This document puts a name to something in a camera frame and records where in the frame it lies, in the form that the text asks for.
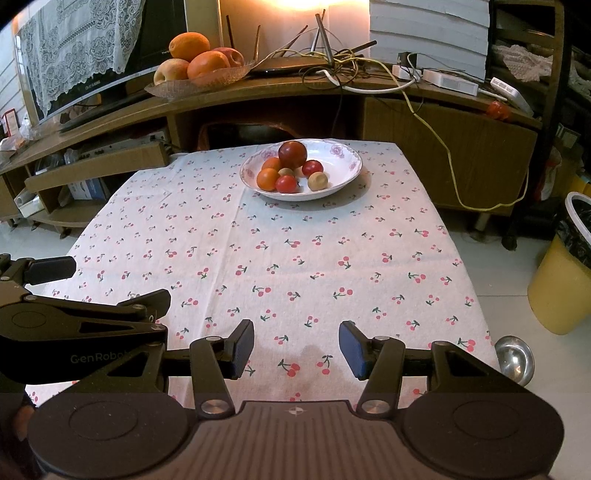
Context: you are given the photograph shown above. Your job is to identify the yellow cable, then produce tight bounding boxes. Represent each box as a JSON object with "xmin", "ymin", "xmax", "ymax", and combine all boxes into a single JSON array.
[{"xmin": 272, "ymin": 48, "xmax": 529, "ymax": 212}]

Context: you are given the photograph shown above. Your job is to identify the blue and white box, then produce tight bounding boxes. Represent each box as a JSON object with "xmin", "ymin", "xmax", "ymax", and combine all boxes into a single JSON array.
[{"xmin": 69, "ymin": 178, "xmax": 112, "ymax": 201}]

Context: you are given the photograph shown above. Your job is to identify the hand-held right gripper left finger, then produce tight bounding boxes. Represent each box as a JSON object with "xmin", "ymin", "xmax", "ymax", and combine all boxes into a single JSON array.
[{"xmin": 108, "ymin": 318, "xmax": 256, "ymax": 415}]

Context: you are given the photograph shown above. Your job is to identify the black television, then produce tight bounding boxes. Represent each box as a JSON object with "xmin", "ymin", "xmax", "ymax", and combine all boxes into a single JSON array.
[{"xmin": 18, "ymin": 0, "xmax": 188, "ymax": 134}]

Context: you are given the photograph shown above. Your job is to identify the black router with antennas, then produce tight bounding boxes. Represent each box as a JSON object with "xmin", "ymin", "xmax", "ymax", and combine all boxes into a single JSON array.
[{"xmin": 226, "ymin": 14, "xmax": 378, "ymax": 77}]

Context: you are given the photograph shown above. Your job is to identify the cherry print tablecloth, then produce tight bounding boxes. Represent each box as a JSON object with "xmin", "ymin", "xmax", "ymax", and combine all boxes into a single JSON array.
[{"xmin": 25, "ymin": 142, "xmax": 504, "ymax": 411}]

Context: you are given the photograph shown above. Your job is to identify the white vented device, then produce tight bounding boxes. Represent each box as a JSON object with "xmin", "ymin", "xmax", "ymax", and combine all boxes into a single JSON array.
[{"xmin": 489, "ymin": 78, "xmax": 536, "ymax": 116}]

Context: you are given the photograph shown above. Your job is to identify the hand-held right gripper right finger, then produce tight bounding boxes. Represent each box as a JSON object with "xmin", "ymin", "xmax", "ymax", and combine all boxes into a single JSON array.
[{"xmin": 338, "ymin": 320, "xmax": 502, "ymax": 415}]

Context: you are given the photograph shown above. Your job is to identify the beige crumpled cloth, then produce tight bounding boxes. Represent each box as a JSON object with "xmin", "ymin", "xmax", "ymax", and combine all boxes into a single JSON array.
[{"xmin": 492, "ymin": 44, "xmax": 555, "ymax": 81}]

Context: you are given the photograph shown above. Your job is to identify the white floral plate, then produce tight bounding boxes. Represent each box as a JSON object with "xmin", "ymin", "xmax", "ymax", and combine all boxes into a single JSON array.
[{"xmin": 239, "ymin": 138, "xmax": 364, "ymax": 201}]

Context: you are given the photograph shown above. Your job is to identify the wooden shelf unit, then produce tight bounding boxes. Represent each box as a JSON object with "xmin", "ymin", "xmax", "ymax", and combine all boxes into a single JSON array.
[{"xmin": 489, "ymin": 0, "xmax": 591, "ymax": 185}]

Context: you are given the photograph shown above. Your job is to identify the large dark red apple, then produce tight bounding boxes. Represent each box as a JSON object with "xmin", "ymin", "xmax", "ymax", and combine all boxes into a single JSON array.
[{"xmin": 278, "ymin": 141, "xmax": 308, "ymax": 169}]

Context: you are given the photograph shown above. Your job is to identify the white lace cloth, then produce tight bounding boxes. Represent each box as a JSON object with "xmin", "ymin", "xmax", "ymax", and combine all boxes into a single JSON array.
[{"xmin": 19, "ymin": 0, "xmax": 147, "ymax": 114}]

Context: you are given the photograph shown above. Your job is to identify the pale yellow apple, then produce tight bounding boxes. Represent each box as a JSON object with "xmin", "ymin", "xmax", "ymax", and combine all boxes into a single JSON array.
[{"xmin": 153, "ymin": 58, "xmax": 190, "ymax": 85}]

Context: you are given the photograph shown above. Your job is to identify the clear glass fruit dish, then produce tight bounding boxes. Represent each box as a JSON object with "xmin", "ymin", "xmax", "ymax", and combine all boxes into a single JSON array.
[{"xmin": 144, "ymin": 60, "xmax": 256, "ymax": 99}]

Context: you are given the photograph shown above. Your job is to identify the white cable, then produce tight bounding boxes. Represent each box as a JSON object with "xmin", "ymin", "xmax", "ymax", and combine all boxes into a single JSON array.
[{"xmin": 323, "ymin": 69, "xmax": 416, "ymax": 94}]

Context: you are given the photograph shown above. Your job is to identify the black tangled cable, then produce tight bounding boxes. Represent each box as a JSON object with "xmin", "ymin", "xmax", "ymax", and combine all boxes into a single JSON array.
[{"xmin": 298, "ymin": 48, "xmax": 370, "ymax": 139}]

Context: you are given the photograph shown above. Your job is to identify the silver set-top box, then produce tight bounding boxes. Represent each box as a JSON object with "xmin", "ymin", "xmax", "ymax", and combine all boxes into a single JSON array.
[{"xmin": 69, "ymin": 130, "xmax": 169, "ymax": 160}]

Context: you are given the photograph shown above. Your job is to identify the yellow trash bin black bag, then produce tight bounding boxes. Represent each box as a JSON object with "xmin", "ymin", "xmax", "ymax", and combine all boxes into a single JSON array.
[{"xmin": 527, "ymin": 191, "xmax": 591, "ymax": 336}]

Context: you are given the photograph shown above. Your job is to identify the large orange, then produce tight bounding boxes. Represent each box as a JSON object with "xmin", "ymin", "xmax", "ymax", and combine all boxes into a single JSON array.
[
  {"xmin": 187, "ymin": 51, "xmax": 230, "ymax": 80},
  {"xmin": 168, "ymin": 32, "xmax": 211, "ymax": 62}
]

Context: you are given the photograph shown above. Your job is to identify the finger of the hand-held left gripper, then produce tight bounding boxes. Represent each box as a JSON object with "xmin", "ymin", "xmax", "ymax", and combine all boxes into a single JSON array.
[
  {"xmin": 21, "ymin": 289, "xmax": 172, "ymax": 324},
  {"xmin": 0, "ymin": 254, "xmax": 77, "ymax": 297}
]

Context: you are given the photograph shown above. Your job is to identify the metal bowl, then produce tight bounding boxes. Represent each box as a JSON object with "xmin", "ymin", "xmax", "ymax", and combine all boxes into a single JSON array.
[{"xmin": 494, "ymin": 335, "xmax": 535, "ymax": 386}]

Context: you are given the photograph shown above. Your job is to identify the wooden tv stand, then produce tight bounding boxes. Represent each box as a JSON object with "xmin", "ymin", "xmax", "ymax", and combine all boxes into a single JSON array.
[{"xmin": 0, "ymin": 65, "xmax": 543, "ymax": 241}]

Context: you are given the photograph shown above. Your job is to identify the white rectangular box device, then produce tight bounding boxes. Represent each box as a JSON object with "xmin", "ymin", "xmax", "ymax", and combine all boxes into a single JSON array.
[{"xmin": 422, "ymin": 69, "xmax": 478, "ymax": 97}]

